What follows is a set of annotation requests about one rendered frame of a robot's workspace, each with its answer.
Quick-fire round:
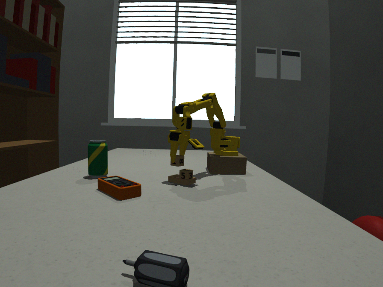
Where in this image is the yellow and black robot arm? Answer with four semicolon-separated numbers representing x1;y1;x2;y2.
172;93;239;156

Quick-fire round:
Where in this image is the green drink can with yellow stripe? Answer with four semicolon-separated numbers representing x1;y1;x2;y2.
88;140;108;178

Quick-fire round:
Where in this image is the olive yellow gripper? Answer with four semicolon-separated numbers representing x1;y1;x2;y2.
168;129;204;163

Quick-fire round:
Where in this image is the orange digital multimeter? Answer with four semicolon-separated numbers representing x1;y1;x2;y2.
98;176;141;200

